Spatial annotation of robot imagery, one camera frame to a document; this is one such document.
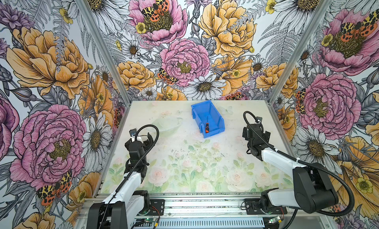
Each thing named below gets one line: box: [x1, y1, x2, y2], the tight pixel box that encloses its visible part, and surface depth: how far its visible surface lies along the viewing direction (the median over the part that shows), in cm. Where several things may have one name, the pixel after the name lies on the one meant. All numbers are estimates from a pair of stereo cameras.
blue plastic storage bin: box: [190, 99, 226, 139], surface depth 108 cm
